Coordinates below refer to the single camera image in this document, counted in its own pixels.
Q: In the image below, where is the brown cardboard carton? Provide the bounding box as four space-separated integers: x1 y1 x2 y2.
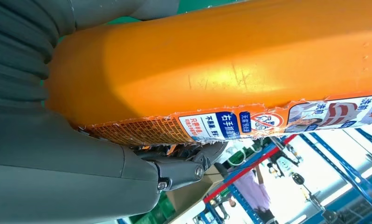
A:
165 165 225 217

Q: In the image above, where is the red metal beam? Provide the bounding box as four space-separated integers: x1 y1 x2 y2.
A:
203 134 298 205

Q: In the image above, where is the person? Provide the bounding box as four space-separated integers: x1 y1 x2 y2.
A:
232 168 276 224

